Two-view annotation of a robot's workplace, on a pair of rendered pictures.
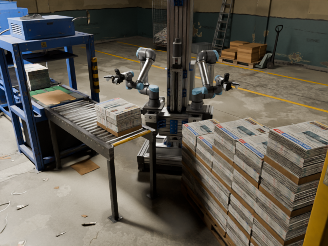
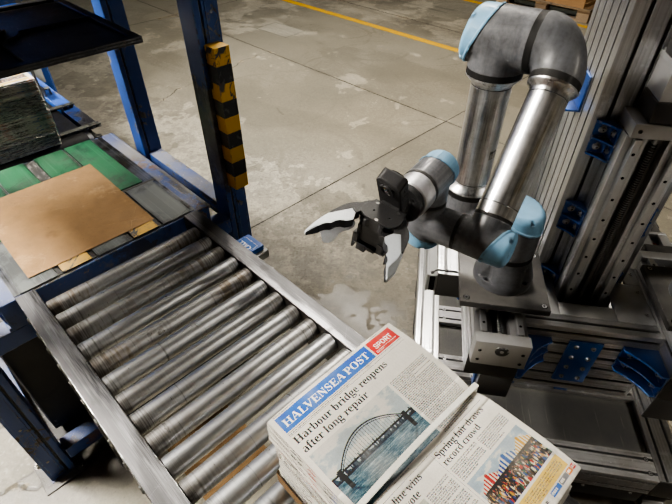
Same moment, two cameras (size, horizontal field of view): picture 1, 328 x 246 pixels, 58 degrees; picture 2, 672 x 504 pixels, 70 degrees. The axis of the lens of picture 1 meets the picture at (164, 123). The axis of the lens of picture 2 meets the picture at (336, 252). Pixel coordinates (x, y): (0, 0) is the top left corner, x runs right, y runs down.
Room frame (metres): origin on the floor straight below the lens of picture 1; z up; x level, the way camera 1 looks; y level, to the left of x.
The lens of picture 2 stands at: (2.33, 0.58, 1.72)
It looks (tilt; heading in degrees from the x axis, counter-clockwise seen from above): 41 degrees down; 358
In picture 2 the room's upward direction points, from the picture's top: straight up
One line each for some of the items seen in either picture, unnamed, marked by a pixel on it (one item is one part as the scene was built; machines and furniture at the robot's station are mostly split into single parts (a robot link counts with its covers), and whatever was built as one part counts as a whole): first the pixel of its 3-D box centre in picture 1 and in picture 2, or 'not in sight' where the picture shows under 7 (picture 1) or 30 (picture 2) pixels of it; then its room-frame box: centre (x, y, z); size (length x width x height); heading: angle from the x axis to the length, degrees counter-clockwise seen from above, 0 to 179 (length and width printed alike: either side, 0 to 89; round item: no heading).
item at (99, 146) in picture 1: (74, 130); (159, 490); (2.74, 0.92, 0.74); 1.34 x 0.05 x 0.12; 43
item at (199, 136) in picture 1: (227, 186); not in sight; (2.23, -0.58, 0.42); 1.17 x 0.39 x 0.83; 23
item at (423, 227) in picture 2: (130, 84); (431, 222); (3.10, 0.37, 1.12); 0.11 x 0.08 x 0.11; 53
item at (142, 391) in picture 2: (86, 114); (207, 347); (3.06, 0.87, 0.78); 0.47 x 0.05 x 0.05; 133
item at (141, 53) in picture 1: (144, 71); (481, 133); (3.33, 0.22, 1.19); 0.15 x 0.12 x 0.55; 53
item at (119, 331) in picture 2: (77, 110); (166, 304); (3.20, 1.01, 0.78); 0.47 x 0.05 x 0.05; 133
